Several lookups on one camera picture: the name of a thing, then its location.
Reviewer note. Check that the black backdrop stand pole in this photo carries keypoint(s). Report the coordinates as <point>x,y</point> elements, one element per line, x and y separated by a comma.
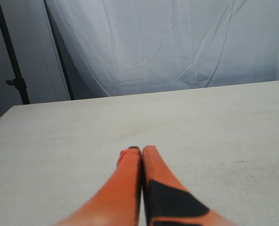
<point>18,82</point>

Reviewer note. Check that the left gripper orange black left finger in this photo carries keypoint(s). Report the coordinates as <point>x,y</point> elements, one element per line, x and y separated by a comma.
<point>117,202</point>

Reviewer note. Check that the white backdrop cloth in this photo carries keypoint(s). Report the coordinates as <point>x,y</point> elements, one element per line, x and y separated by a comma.
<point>123,47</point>

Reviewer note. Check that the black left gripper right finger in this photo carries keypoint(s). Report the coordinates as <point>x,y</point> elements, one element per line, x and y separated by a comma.
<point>167,201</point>

